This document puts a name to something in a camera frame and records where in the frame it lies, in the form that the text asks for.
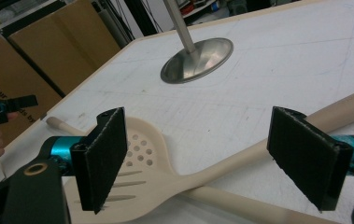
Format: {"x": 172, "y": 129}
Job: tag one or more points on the printed cardboard box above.
{"x": 9, "y": 77}

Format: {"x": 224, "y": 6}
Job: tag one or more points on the plain cardboard box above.
{"x": 72, "y": 46}

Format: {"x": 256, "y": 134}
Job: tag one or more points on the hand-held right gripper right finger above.
{"x": 308, "y": 158}

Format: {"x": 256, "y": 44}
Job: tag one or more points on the white table mat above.
{"x": 258, "y": 87}

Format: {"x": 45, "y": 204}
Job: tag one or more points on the metal utensil stand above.
{"x": 196, "y": 62}

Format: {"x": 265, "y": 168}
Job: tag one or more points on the beige slotted spatula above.
{"x": 156, "y": 189}

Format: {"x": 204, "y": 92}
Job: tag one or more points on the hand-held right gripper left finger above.
{"x": 100, "y": 161}

